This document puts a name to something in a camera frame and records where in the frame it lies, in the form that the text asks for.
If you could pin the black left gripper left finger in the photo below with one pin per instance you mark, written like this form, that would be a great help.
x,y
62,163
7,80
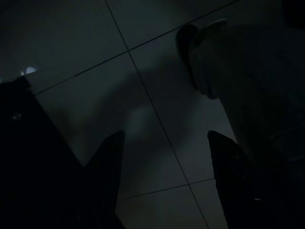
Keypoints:
x,y
104,179

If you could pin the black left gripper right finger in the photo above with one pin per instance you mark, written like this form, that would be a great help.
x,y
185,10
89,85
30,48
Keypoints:
x,y
233,181

